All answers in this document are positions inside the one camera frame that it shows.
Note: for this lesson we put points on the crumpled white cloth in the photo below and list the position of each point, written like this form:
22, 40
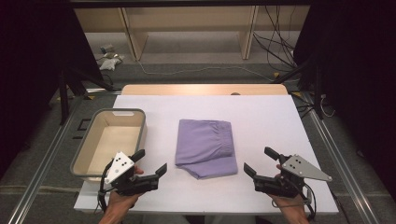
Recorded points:
109, 63

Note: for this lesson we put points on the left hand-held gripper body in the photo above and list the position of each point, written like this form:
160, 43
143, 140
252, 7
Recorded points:
120, 166

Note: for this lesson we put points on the small grey floor item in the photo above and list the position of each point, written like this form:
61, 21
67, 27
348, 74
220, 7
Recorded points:
106, 48

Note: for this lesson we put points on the black rectangular floor frame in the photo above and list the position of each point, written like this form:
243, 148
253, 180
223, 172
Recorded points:
79, 124

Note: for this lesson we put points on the aluminium floor rail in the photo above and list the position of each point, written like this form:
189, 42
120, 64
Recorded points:
345, 165
40, 168

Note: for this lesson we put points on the person's left hand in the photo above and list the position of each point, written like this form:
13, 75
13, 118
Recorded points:
120, 202

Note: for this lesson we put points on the black metal stand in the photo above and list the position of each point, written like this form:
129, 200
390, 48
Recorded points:
317, 90
63, 93

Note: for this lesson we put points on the white table board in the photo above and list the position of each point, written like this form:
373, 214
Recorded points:
264, 124

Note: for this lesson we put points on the person's right hand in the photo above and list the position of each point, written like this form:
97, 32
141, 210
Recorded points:
291, 207

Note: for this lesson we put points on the purple pants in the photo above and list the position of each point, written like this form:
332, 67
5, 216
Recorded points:
204, 146

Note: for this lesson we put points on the short aluminium rail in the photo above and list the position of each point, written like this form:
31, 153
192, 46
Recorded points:
102, 90

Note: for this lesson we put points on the light wooden table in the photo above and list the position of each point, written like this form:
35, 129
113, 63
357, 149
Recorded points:
186, 89

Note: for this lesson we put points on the beige basket with grey rim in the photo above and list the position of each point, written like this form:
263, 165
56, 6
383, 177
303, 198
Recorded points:
112, 143

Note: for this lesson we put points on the light wooden shelf frame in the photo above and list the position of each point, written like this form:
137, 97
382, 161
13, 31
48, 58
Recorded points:
137, 34

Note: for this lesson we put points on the black curtain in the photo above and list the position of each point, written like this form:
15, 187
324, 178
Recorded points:
358, 77
34, 62

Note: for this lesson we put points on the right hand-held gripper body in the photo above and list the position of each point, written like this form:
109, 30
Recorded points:
299, 169

